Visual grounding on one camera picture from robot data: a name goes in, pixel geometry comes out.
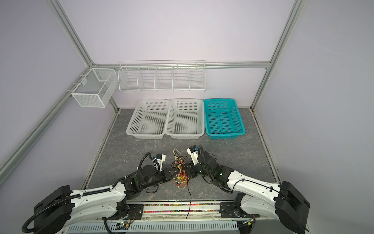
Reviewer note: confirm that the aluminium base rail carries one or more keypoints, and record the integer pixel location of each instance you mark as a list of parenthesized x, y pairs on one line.
[(181, 209)]

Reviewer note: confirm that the teal plastic basket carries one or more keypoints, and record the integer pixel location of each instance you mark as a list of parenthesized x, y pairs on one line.
[(223, 119)]

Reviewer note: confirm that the white mesh wall box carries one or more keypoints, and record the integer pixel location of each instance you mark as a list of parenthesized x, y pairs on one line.
[(96, 88)]

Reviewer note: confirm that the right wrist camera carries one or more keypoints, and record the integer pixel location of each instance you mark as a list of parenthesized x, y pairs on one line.
[(193, 152)]

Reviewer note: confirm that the left white plastic basket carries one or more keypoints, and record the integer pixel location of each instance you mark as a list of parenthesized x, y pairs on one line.
[(149, 119)]

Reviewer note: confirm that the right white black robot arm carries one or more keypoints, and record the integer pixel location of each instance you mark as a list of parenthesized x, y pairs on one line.
[(280, 201)]

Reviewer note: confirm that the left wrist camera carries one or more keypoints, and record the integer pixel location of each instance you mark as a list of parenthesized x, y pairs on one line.
[(158, 161)]

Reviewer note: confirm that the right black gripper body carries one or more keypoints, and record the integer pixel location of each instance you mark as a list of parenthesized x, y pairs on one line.
[(195, 170)]

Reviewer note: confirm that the white wire wall shelf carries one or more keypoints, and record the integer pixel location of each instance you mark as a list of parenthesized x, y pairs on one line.
[(162, 75)]

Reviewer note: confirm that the aluminium frame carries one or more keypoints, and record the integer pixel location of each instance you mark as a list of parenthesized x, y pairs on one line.
[(26, 145)]

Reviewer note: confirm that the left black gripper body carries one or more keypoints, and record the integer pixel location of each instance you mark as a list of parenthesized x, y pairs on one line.
[(163, 176)]

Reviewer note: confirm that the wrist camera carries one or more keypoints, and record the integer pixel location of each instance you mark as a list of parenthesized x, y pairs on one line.
[(193, 152), (158, 161)]

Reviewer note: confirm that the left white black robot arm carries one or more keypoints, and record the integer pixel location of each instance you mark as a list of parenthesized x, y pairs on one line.
[(64, 206)]

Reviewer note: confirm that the middle white plastic basket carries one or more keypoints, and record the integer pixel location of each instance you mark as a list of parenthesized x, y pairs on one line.
[(185, 119)]

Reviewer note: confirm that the white vented cable duct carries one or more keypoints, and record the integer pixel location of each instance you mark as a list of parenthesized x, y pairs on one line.
[(154, 227)]

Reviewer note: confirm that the white plastic basket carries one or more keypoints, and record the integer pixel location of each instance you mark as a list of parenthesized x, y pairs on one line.
[(149, 119), (185, 119)]

